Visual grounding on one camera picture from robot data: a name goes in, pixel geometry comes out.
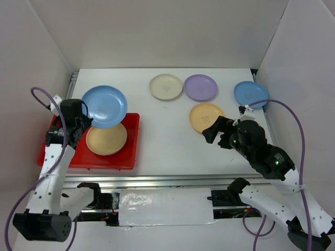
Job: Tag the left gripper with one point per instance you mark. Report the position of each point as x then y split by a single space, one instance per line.
88 121

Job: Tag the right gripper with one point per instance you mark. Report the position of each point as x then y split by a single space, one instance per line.
221 124

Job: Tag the yellow plate front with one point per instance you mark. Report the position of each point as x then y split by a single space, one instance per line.
108 141

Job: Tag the yellow plate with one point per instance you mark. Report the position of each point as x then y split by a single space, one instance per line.
108 141
204 115

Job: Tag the blue plate front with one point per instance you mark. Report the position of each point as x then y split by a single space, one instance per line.
107 106

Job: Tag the blue plate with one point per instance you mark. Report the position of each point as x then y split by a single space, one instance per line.
107 106
248 92

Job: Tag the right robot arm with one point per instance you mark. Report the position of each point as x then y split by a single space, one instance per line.
307 225

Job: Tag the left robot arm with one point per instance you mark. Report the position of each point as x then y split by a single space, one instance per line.
51 210

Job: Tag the red plastic bin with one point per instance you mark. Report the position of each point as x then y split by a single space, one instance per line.
123 159

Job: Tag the yellow plate middle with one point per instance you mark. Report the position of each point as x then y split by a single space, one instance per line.
204 115

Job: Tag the blue plate back right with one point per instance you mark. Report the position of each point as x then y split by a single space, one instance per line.
248 92

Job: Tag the purple plate back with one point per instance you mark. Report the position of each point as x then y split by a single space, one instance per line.
200 87

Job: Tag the cream plate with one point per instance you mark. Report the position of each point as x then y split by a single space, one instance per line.
165 87

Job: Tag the white foil-taped cover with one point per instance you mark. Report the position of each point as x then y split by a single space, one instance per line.
160 207

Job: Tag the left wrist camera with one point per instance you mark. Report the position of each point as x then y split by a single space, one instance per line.
56 100

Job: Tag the aluminium frame rail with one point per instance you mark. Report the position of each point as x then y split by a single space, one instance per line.
124 182

